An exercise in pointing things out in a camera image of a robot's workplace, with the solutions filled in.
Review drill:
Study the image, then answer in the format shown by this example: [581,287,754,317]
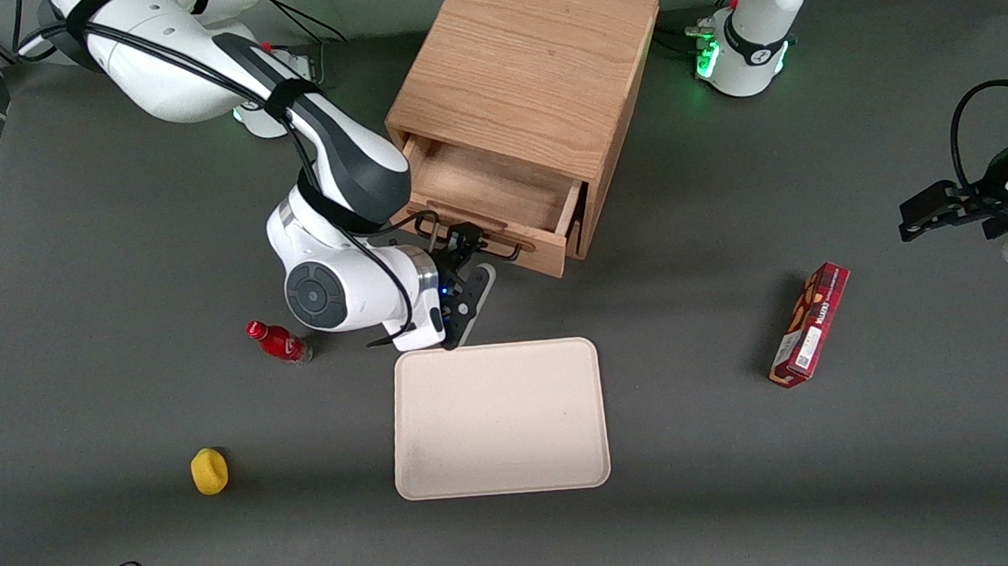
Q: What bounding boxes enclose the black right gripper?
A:
[431,221,493,351]

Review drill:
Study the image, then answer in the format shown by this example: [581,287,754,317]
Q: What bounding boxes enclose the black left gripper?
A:
[894,133,1008,246]

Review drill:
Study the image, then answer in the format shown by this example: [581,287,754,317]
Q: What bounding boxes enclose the black metal drawer handle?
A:
[415,208,524,268]

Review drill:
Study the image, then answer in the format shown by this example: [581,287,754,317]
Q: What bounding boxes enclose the wooden drawer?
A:
[384,125,592,289]

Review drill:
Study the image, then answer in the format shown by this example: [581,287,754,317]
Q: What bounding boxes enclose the wooden drawer cabinet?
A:
[377,0,675,272]

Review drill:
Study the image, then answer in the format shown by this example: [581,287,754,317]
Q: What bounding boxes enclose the red snack box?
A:
[762,261,858,390]

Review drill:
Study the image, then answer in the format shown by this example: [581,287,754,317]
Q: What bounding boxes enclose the beige rectangular tray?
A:
[386,335,613,502]

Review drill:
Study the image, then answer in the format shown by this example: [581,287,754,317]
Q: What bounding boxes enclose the red plastic bottle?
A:
[245,317,314,369]

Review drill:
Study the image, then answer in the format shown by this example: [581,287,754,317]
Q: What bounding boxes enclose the yellow sponge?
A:
[190,446,231,497]

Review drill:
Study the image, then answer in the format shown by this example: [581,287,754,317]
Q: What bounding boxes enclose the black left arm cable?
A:
[946,79,1008,191]

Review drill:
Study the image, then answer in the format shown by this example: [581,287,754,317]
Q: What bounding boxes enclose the black right base cables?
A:
[262,0,349,50]

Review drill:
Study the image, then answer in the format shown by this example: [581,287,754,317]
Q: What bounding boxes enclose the black base cables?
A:
[652,0,749,60]
[262,0,349,50]

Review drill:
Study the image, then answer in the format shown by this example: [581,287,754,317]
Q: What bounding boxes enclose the black left base cables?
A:
[652,0,749,60]

